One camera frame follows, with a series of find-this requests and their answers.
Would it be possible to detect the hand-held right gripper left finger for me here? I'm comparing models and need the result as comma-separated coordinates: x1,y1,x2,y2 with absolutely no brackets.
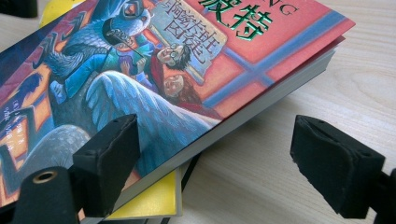
72,113,142,219

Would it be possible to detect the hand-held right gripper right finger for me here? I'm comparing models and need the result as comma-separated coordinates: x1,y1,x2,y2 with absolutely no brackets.
290,114,386,219

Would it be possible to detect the yellow book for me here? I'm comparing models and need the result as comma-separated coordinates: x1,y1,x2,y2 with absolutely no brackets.
38,0,185,222

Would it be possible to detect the colourful illustrated red book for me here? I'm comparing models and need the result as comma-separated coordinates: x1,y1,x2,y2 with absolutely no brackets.
0,0,357,224

